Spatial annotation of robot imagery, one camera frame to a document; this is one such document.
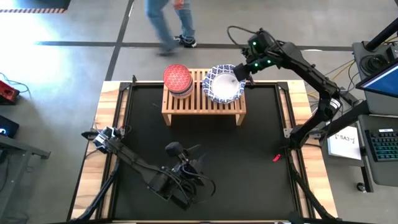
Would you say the wooden slatted shelf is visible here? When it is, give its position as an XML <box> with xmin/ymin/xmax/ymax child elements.
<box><xmin>160</xmin><ymin>68</ymin><xmax>248</xmax><ymax>127</ymax></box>

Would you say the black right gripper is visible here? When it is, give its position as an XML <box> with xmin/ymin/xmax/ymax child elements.
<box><xmin>233</xmin><ymin>57</ymin><xmax>277</xmax><ymax>86</ymax></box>

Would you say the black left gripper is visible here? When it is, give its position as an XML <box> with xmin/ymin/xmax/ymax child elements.
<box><xmin>172</xmin><ymin>144</ymin><xmax>208</xmax><ymax>184</ymax></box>

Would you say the grey equipment cart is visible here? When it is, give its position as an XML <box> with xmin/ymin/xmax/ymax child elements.
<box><xmin>352</xmin><ymin>40</ymin><xmax>398</xmax><ymax>187</ymax></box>

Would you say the red device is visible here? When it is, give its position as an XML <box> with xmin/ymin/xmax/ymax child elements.
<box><xmin>0</xmin><ymin>80</ymin><xmax>21</xmax><ymax>105</ymax></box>

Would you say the person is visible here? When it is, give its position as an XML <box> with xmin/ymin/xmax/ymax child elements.
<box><xmin>144</xmin><ymin>0</ymin><xmax>198</xmax><ymax>57</ymax></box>

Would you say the black power strip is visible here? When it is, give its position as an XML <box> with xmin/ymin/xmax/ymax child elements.
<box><xmin>335</xmin><ymin>88</ymin><xmax>363</xmax><ymax>108</ymax></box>

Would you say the black slanted support bar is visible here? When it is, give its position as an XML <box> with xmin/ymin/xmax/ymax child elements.
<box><xmin>325</xmin><ymin>100</ymin><xmax>370</xmax><ymax>136</ymax></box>

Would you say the black hazard-striped floor mat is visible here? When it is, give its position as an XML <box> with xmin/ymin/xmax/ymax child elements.
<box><xmin>0</xmin><ymin>0</ymin><xmax>72</xmax><ymax>14</ymax></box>

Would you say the black device with blue light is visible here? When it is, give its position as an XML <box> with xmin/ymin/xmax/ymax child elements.
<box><xmin>0</xmin><ymin>114</ymin><xmax>20</xmax><ymax>138</ymax></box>

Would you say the red patterned bowl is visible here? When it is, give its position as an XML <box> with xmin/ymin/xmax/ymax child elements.
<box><xmin>162</xmin><ymin>63</ymin><xmax>193</xmax><ymax>93</ymax></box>

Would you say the yellow cable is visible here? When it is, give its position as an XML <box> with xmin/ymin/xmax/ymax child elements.
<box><xmin>306</xmin><ymin>60</ymin><xmax>357</xmax><ymax>96</ymax></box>

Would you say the white paper sign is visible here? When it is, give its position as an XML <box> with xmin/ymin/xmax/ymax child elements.
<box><xmin>326</xmin><ymin>125</ymin><xmax>363</xmax><ymax>160</ymax></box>

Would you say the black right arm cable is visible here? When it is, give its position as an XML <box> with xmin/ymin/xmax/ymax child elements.
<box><xmin>226</xmin><ymin>26</ymin><xmax>259</xmax><ymax>48</ymax></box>

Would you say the black round pole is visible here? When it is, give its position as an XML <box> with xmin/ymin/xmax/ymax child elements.
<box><xmin>364</xmin><ymin>26</ymin><xmax>398</xmax><ymax>52</ymax></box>

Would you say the grey side desk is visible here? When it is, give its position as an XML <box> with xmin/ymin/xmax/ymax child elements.
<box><xmin>0</xmin><ymin>134</ymin><xmax>51</xmax><ymax>224</ymax></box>

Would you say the monitor with blue screen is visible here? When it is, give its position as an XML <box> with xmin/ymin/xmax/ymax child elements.
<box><xmin>356</xmin><ymin>60</ymin><xmax>398</xmax><ymax>100</ymax></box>

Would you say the black backlit keyboard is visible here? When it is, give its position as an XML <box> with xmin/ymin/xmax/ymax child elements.
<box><xmin>364</xmin><ymin>128</ymin><xmax>398</xmax><ymax>162</ymax></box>

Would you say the coiled black cable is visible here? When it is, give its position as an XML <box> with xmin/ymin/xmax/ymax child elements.
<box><xmin>359</xmin><ymin>54</ymin><xmax>389</xmax><ymax>75</ymax></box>

